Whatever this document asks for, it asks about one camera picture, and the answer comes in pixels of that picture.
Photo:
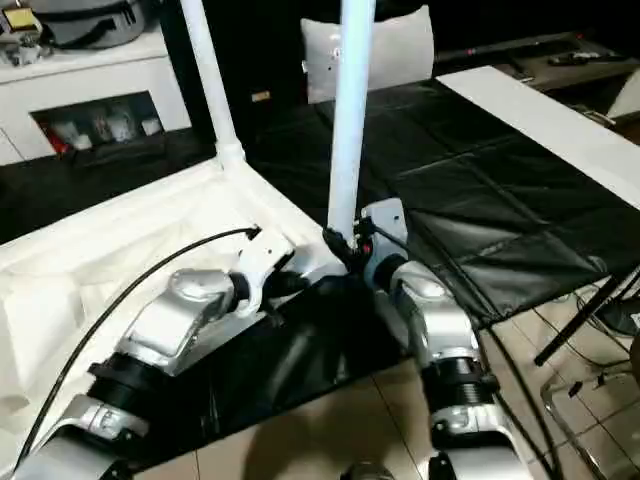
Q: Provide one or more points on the white plastic table leg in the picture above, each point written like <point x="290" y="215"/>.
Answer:
<point x="210" y="75"/>
<point x="350" y="125"/>

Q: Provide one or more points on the white plastic table top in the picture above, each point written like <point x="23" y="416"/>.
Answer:
<point x="125" y="225"/>

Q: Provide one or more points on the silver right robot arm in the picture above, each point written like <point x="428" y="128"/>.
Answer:
<point x="440" y="320"/>

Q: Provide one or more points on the black work mat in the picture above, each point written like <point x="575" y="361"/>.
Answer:
<point x="475" y="175"/>

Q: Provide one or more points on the dark rounded robot torso part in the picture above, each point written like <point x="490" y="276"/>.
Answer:
<point x="367" y="472"/>

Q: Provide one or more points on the grey cushion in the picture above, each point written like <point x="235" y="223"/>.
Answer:
<point x="400" y="55"/>

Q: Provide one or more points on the white flat board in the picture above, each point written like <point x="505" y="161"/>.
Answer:
<point x="540" y="125"/>

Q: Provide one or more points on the black furniture with yellow label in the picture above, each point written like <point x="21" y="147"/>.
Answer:
<point x="240" y="50"/>

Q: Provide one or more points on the metal chair leg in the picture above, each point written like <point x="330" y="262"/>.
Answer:
<point x="555" y="405"/>

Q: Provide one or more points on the black bar with red light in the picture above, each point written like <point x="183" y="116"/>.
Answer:
<point x="510" y="47"/>

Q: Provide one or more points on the white glass-door cabinet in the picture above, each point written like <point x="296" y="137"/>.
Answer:
<point x="100" y="75"/>

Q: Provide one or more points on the small yellow black box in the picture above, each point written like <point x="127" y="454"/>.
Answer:
<point x="20" y="19"/>

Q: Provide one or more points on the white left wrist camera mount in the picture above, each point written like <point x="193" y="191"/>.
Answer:
<point x="262" y="260"/>

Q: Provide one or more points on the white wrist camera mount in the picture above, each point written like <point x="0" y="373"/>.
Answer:
<point x="262" y="260"/>
<point x="387" y="220"/>

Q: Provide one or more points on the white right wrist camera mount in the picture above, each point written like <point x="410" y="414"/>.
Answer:
<point x="387" y="220"/>

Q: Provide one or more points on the black metal table frame leg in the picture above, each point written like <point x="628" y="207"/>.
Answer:
<point x="585" y="320"/>

